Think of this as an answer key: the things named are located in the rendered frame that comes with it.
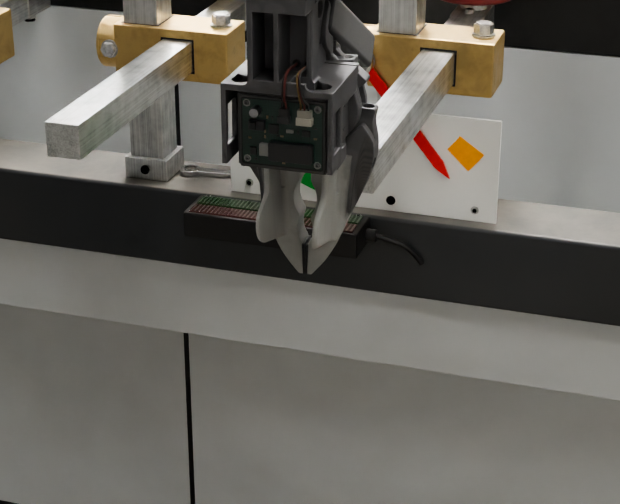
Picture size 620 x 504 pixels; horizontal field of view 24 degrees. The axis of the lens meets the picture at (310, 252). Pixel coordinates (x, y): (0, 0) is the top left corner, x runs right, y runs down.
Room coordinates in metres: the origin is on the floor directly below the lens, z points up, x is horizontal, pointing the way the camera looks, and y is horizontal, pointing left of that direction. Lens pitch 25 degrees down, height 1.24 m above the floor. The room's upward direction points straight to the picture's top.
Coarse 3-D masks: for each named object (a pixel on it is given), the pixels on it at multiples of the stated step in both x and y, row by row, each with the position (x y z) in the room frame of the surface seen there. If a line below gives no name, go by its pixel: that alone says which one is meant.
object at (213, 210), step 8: (192, 208) 1.26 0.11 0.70; (200, 208) 1.26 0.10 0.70; (208, 208) 1.26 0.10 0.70; (216, 208) 1.26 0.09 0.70; (224, 208) 1.26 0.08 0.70; (232, 208) 1.26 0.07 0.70; (232, 216) 1.24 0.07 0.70; (240, 216) 1.24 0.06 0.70; (248, 216) 1.24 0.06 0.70; (304, 224) 1.22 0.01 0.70; (352, 224) 1.22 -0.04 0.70; (352, 232) 1.20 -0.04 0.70
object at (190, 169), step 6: (186, 168) 1.35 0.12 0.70; (192, 168) 1.36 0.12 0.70; (198, 168) 1.35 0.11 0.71; (204, 168) 1.35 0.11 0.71; (210, 168) 1.35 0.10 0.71; (186, 174) 1.34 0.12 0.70; (192, 174) 1.34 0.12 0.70; (198, 174) 1.34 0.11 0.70; (204, 174) 1.34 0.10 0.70; (210, 174) 1.34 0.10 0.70; (216, 174) 1.34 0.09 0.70; (222, 174) 1.34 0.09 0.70; (228, 174) 1.34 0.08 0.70
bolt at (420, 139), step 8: (376, 72) 1.26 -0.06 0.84; (376, 80) 1.25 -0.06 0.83; (376, 88) 1.25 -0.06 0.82; (384, 88) 1.25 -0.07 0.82; (416, 136) 1.24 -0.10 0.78; (424, 136) 1.24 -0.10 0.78; (424, 144) 1.24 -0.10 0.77; (424, 152) 1.24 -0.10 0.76; (432, 152) 1.24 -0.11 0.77; (432, 160) 1.24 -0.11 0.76; (440, 160) 1.24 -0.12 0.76; (440, 168) 1.24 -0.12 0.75; (448, 176) 1.23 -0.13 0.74
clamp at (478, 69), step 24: (432, 24) 1.29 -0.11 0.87; (384, 48) 1.26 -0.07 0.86; (408, 48) 1.25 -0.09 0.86; (432, 48) 1.24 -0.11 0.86; (456, 48) 1.24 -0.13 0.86; (480, 48) 1.23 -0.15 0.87; (384, 72) 1.26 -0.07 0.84; (456, 72) 1.24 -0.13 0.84; (480, 72) 1.23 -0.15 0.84; (480, 96) 1.23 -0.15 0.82
